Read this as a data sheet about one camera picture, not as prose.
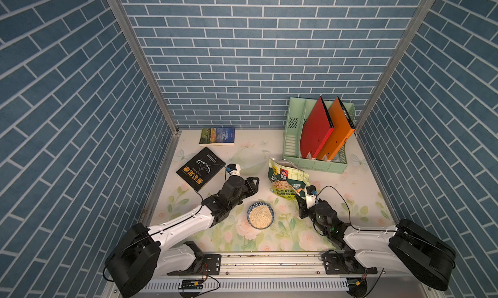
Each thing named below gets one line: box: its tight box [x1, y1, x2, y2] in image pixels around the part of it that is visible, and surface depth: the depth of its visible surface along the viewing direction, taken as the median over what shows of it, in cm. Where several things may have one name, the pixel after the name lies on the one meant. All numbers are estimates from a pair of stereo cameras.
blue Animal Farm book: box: [199, 126, 236, 147], surface depth 118 cm
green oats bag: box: [267, 156, 310, 200], surface depth 79 cm
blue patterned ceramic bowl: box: [246, 201, 275, 230], surface depth 83 cm
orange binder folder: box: [316, 96, 356, 162], surface depth 88 cm
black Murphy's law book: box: [175, 146, 227, 192], surface depth 101 cm
